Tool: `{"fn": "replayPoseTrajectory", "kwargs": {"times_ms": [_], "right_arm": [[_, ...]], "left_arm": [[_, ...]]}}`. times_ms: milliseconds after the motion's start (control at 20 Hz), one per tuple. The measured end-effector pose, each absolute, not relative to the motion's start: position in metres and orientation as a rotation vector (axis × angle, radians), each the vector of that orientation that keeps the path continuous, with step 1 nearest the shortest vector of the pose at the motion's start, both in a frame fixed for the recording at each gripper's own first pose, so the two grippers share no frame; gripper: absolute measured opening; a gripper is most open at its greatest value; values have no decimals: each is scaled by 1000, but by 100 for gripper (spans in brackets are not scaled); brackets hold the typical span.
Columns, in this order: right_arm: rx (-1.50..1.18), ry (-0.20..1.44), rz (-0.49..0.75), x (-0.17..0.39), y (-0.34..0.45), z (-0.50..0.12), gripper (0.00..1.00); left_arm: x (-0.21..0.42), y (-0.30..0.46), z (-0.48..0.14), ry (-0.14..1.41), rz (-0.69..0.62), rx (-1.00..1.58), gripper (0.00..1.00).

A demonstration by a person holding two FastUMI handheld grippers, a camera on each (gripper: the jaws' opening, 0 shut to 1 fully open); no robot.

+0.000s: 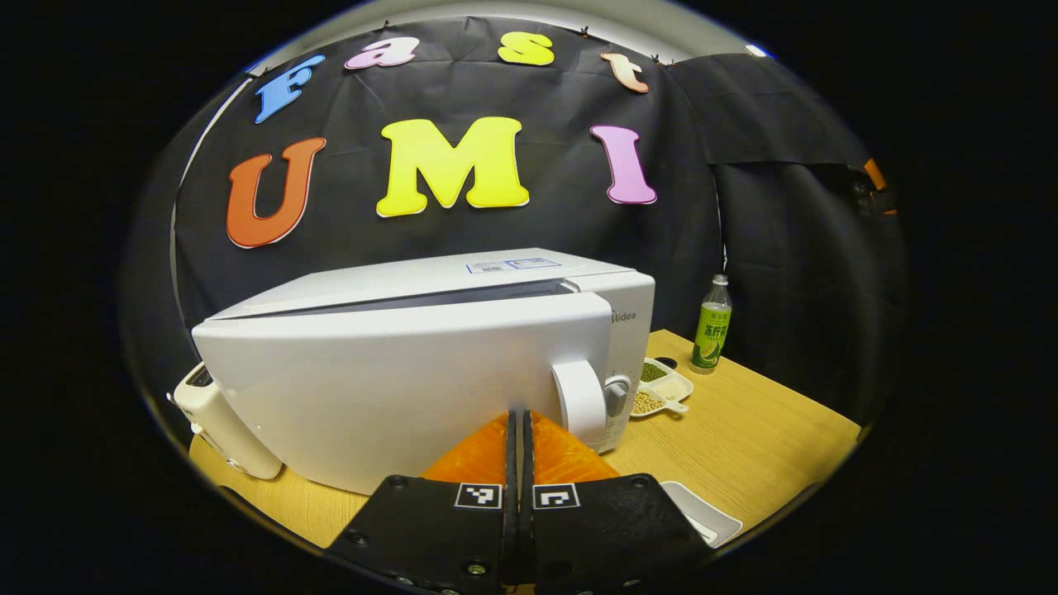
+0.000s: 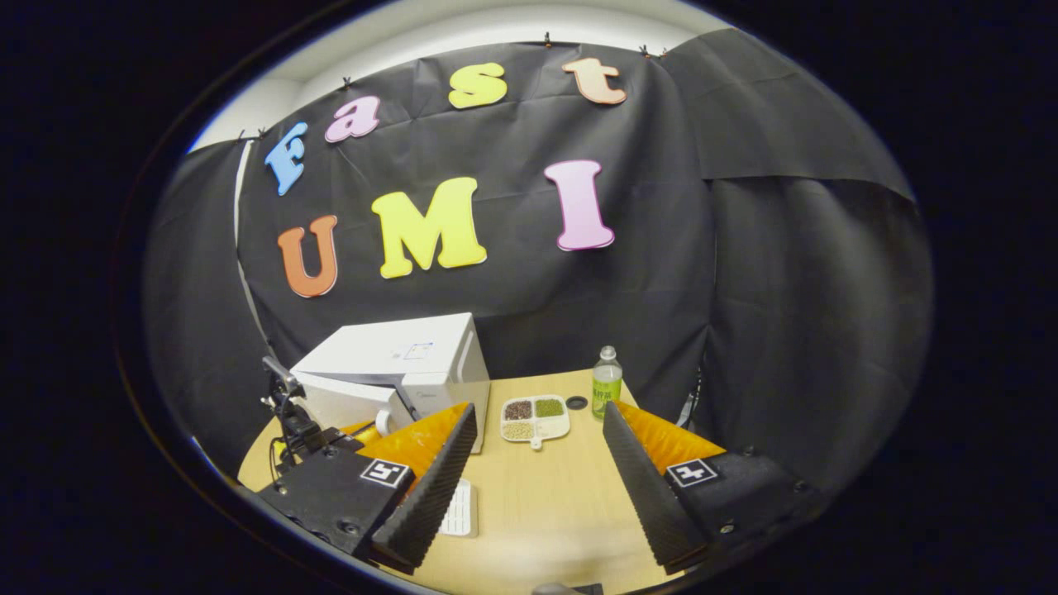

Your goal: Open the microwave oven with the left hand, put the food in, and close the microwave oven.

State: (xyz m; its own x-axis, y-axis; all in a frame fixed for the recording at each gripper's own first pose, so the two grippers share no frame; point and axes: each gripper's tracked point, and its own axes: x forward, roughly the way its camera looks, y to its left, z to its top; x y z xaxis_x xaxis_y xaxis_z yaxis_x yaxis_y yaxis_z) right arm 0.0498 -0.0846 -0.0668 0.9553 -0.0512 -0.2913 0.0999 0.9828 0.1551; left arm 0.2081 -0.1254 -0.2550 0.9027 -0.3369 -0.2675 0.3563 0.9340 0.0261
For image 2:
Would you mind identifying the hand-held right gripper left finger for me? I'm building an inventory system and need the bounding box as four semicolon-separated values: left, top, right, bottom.
255;402;479;575

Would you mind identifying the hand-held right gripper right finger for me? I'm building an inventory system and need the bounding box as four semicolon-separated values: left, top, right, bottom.
601;400;829;577

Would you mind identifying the white microwave oven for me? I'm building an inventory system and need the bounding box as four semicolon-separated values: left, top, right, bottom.
289;312;491;454

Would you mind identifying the white rectangular dish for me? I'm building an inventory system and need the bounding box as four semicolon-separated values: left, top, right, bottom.
438;478;479;539

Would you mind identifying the green label drink bottle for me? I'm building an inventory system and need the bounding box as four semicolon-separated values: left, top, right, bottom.
592;345;623;420

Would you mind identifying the divided white plate with beans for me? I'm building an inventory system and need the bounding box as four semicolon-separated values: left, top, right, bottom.
500;395;571;451

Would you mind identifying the black backdrop cloth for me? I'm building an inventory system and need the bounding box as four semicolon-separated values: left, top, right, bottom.
141;29;935;497

